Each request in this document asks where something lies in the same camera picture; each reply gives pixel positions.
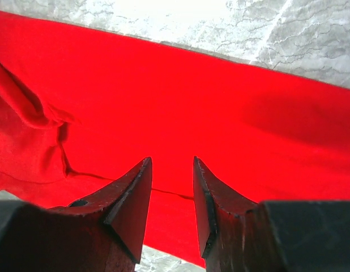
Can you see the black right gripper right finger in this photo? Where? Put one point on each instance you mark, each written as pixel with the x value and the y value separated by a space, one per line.
pixel 237 234

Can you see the bright red t-shirt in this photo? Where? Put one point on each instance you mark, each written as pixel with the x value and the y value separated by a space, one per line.
pixel 80 107

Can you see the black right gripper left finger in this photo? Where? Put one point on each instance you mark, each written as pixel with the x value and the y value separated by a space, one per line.
pixel 103 231

